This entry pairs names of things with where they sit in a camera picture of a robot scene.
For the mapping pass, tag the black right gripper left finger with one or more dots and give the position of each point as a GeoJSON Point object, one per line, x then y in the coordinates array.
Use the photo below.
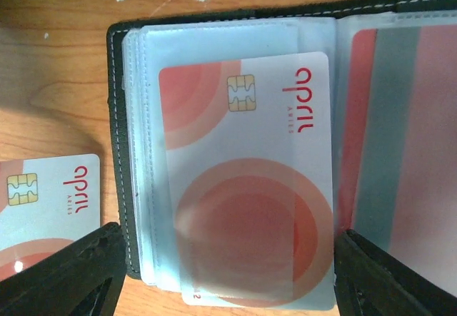
{"type": "Point", "coordinates": [84, 278]}

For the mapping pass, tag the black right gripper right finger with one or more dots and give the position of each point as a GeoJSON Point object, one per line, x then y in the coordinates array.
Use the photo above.
{"type": "Point", "coordinates": [369, 281]}

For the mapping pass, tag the red white card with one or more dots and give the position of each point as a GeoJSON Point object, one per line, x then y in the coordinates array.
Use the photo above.
{"type": "Point", "coordinates": [46, 205]}
{"type": "Point", "coordinates": [248, 153]}
{"type": "Point", "coordinates": [397, 170]}

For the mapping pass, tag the black card holder wallet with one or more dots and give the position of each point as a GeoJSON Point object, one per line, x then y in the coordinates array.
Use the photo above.
{"type": "Point", "coordinates": [116, 75]}

